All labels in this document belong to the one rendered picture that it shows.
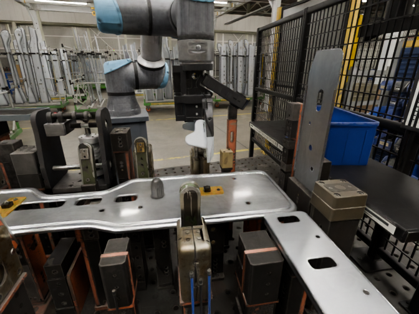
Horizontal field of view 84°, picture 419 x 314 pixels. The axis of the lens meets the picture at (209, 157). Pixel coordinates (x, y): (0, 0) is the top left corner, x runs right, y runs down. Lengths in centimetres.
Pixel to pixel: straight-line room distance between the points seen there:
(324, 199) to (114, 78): 89
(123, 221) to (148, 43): 72
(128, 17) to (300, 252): 56
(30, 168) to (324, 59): 82
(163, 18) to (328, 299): 59
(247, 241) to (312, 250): 12
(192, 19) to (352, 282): 52
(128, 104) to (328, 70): 79
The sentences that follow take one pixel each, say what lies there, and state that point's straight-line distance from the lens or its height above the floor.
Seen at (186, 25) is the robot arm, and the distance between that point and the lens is 51.
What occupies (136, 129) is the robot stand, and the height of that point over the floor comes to 104.
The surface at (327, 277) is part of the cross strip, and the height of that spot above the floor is 100.
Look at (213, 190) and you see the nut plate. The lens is 62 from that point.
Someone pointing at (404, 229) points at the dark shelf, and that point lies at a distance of 57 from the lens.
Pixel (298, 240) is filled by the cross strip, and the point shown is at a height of 100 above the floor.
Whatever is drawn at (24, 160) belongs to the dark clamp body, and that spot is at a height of 106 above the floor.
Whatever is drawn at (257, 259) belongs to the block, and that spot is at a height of 98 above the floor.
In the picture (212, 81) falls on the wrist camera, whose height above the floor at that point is 127.
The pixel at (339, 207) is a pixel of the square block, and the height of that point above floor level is 104.
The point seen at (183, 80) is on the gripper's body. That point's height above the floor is 128.
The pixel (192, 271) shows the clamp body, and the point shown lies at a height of 100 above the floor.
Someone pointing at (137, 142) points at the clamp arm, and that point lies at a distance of 72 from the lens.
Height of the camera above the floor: 131
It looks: 21 degrees down
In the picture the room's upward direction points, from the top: straight up
